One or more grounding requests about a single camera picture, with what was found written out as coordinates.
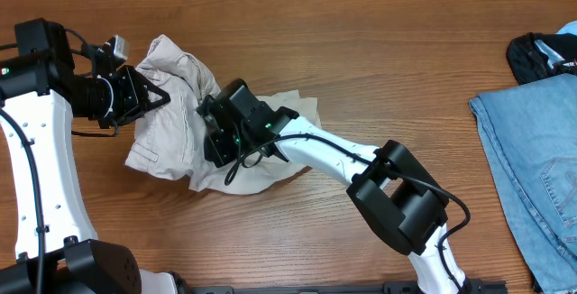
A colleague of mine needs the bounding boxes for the black garment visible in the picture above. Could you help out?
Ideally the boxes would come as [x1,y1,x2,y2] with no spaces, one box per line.
[506,32,576,85]

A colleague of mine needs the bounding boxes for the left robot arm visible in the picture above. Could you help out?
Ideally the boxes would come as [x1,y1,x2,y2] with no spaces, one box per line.
[1,18,179,294]

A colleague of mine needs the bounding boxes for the blue denim jeans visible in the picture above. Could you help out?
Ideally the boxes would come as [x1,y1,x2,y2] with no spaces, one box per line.
[469,22,576,293]

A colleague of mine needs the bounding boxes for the beige khaki shorts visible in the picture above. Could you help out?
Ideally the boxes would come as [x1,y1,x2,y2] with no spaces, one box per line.
[125,34,305,195]

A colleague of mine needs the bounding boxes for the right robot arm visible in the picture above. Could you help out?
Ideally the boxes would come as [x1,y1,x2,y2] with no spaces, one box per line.
[197,78,471,293]

